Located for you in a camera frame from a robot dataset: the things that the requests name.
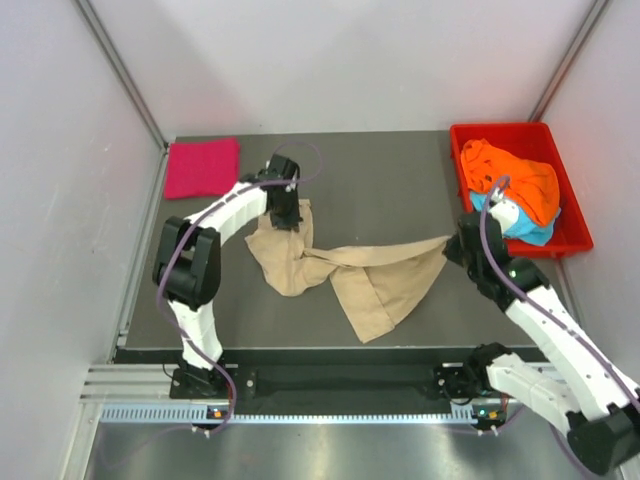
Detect red plastic bin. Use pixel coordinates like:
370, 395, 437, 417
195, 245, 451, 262
449, 122, 594, 259

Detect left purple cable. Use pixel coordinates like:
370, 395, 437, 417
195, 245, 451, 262
97, 139, 324, 469

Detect grey slotted cable duct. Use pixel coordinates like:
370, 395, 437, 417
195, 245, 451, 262
100, 403, 478, 425

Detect orange t shirt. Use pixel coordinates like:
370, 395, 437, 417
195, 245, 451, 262
460, 139, 560, 227

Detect folded pink t shirt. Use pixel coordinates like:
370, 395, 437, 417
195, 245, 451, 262
164, 138, 240, 200

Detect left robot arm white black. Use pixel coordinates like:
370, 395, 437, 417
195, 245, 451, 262
152, 154, 301, 399

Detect left aluminium frame post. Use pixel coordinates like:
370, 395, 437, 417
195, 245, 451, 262
69, 0, 170, 151

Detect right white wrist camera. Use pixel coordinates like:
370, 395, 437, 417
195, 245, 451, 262
488, 195, 521, 238

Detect right aluminium frame post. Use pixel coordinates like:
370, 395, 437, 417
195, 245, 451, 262
527, 0, 612, 122

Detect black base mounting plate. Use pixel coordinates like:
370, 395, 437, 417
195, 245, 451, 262
169, 365, 499, 407

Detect beige t shirt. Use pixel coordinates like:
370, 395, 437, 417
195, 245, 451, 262
245, 199, 449, 344

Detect aluminium frame post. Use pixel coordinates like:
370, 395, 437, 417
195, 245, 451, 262
527, 0, 612, 122
69, 0, 170, 151

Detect blue t shirt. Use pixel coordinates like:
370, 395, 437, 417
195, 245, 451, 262
469, 192, 564, 247

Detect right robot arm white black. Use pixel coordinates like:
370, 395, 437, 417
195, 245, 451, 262
443, 212, 639, 475

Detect aluminium rail profile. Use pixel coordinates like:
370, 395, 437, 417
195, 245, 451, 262
80, 364, 173, 403

